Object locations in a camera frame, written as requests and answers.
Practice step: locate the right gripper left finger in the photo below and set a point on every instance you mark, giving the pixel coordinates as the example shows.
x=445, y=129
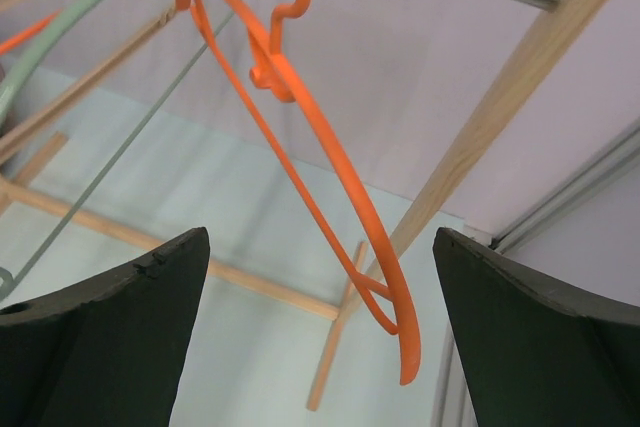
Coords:
x=109, y=350

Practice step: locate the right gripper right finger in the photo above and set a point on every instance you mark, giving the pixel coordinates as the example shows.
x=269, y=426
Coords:
x=535, y=350

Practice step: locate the orange hanger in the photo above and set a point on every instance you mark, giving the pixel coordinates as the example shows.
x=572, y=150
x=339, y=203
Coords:
x=25, y=34
x=388, y=300

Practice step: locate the pale green hanger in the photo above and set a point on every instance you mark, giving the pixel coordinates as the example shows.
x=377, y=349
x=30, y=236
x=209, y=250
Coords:
x=13, y=83

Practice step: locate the wooden clothes rack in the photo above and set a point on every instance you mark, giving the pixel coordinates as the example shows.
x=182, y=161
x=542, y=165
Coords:
x=544, y=44

